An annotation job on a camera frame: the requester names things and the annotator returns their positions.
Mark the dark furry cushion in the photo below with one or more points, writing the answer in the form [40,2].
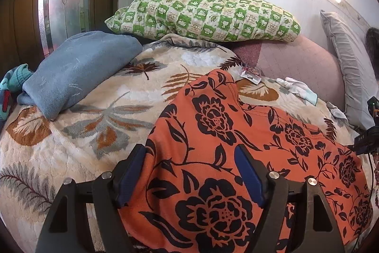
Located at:
[373,45]

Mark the wooden door with glass panel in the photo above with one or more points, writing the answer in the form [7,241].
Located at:
[26,4]

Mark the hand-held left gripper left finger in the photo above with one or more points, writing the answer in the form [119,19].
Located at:
[130,173]

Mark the grey pillow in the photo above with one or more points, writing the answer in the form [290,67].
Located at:
[352,72]

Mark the leaf print blanket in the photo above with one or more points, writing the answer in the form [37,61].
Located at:
[88,110]

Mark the white glove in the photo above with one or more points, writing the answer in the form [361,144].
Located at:
[296,88]

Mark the green checkered pillow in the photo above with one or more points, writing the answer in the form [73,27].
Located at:
[207,16]

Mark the small grey cloth piece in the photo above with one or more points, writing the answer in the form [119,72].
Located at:
[339,113]

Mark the small clear packet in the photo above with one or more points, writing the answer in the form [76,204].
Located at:
[251,75]

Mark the orange floral shirt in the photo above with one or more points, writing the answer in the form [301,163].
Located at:
[213,122]

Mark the folded blue towel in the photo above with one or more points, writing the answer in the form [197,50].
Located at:
[77,69]

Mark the pink mattress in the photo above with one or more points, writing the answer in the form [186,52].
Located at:
[296,63]

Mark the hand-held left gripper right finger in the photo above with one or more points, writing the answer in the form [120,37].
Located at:
[248,173]

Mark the blue striped cloth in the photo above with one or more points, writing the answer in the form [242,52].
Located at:
[14,78]

